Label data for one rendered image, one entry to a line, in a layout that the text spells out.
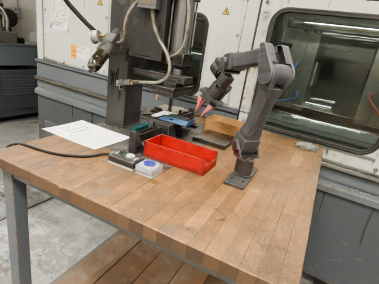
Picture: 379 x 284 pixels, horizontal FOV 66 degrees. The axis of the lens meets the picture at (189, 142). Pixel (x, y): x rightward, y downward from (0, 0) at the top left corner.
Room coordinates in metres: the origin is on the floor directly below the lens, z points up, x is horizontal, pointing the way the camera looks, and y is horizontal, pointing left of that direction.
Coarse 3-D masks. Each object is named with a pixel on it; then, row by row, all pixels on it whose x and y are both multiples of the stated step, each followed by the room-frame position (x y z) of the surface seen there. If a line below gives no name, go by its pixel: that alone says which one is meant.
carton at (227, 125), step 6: (216, 114) 1.53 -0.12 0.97; (210, 120) 1.42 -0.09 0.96; (216, 120) 1.53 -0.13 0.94; (222, 120) 1.51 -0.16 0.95; (228, 120) 1.50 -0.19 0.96; (234, 120) 1.49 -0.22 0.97; (204, 126) 1.43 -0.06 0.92; (210, 126) 1.42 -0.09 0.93; (216, 126) 1.40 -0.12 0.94; (222, 126) 1.39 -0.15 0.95; (228, 126) 1.38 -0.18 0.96; (234, 126) 1.37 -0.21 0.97; (240, 126) 1.47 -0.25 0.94; (222, 132) 1.39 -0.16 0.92; (228, 132) 1.38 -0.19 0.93; (234, 132) 1.36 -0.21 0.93
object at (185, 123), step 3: (162, 117) 1.25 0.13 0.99; (165, 117) 1.26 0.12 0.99; (168, 117) 1.26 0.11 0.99; (171, 117) 1.27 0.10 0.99; (165, 120) 1.21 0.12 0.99; (168, 120) 1.22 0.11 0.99; (174, 120) 1.23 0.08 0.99; (177, 120) 1.24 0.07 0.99; (180, 120) 1.25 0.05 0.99; (192, 120) 1.19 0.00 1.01; (177, 123) 1.19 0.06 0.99; (180, 123) 1.19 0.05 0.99; (183, 123) 1.20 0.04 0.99; (186, 123) 1.21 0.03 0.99; (189, 123) 1.20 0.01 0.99; (192, 123) 1.23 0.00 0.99; (186, 126) 1.18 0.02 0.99
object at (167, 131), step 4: (160, 128) 1.16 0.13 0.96; (164, 128) 1.15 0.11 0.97; (168, 128) 1.14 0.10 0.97; (172, 128) 1.17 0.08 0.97; (160, 132) 1.16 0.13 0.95; (164, 132) 1.15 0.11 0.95; (168, 132) 1.14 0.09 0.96; (172, 132) 1.17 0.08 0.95; (176, 132) 1.28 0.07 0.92; (180, 132) 1.27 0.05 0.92; (184, 132) 1.29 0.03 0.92; (172, 136) 1.18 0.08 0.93; (180, 136) 1.27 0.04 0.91
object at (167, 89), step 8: (136, 72) 1.29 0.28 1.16; (144, 72) 1.27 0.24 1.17; (152, 72) 1.26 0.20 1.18; (160, 72) 1.28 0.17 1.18; (176, 72) 1.24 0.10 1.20; (168, 80) 1.22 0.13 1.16; (176, 80) 1.21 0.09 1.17; (184, 80) 1.20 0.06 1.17; (152, 88) 1.18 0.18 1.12; (160, 88) 1.16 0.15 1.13; (168, 88) 1.15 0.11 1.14; (176, 88) 1.16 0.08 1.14; (184, 88) 1.23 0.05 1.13; (192, 88) 1.30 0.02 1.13; (168, 96) 1.15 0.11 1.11; (176, 96) 1.17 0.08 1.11
